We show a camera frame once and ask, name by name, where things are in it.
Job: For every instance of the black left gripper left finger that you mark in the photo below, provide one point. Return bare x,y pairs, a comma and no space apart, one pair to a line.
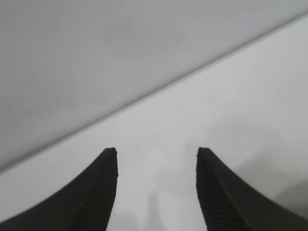
79,204

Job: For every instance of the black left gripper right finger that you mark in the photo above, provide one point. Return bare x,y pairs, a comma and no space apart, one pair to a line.
228,204

